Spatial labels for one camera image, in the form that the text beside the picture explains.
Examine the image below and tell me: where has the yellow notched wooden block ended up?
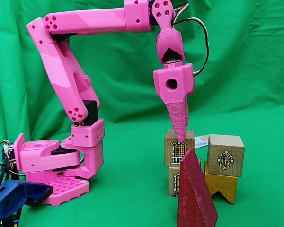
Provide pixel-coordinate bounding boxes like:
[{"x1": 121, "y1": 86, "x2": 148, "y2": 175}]
[{"x1": 204, "y1": 161, "x2": 238, "y2": 205}]

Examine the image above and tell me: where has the green cloth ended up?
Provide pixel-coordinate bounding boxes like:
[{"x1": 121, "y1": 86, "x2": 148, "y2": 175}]
[{"x1": 0, "y1": 0, "x2": 284, "y2": 227}]

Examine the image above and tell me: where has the white red black servo cable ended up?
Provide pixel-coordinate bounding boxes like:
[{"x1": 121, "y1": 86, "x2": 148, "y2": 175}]
[{"x1": 172, "y1": 1, "x2": 210, "y2": 77}]

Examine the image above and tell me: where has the wooden cube door print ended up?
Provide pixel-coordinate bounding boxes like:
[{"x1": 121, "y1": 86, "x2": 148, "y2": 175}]
[{"x1": 168, "y1": 158, "x2": 202, "y2": 197}]

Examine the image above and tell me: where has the blue controller board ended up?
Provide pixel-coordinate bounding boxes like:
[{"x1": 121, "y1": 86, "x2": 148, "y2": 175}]
[{"x1": 0, "y1": 140, "x2": 18, "y2": 170}]

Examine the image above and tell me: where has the red triangular roof block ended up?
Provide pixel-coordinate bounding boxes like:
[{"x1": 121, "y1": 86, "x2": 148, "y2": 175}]
[{"x1": 177, "y1": 147, "x2": 219, "y2": 227}]

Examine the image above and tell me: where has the wooden cube round window print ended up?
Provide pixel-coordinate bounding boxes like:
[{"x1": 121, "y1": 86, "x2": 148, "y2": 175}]
[{"x1": 207, "y1": 134, "x2": 245, "y2": 177}]

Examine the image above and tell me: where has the wooden cube tall window print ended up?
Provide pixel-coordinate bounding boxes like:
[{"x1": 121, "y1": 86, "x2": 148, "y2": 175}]
[{"x1": 164, "y1": 129, "x2": 196, "y2": 167}]

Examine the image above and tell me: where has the blue clamp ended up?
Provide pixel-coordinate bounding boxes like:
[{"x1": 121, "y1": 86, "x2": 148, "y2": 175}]
[{"x1": 0, "y1": 179, "x2": 54, "y2": 227}]

